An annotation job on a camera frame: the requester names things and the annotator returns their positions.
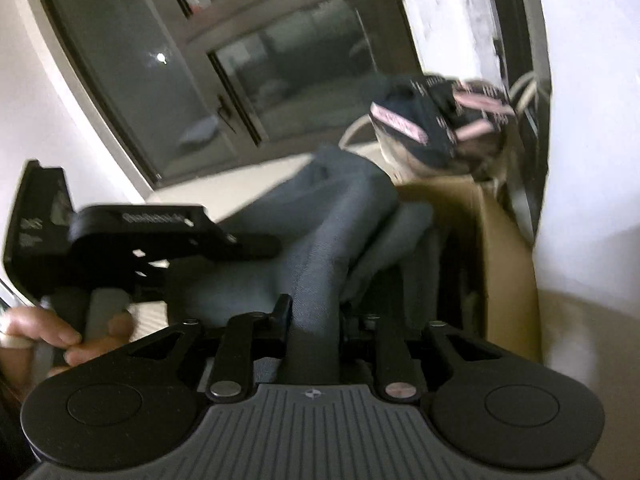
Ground black and pink bag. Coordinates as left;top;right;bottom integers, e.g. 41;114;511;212
369;74;519;182

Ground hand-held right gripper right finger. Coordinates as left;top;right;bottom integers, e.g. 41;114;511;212
340;310;506;403

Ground cardboard box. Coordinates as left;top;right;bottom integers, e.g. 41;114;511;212
345;137;545;363

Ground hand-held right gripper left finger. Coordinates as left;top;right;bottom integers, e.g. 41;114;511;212
127;294;295;403

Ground white cables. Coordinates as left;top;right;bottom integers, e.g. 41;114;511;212
507;70;553;126

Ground person's left hand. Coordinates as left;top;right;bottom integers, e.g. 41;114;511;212
0;306;136;378

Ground grey pants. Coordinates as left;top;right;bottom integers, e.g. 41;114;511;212
167;144;437;393

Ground dark framed window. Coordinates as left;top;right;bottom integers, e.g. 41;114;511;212
30;0;431;192

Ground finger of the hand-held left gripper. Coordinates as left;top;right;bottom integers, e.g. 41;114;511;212
197;232;282;264

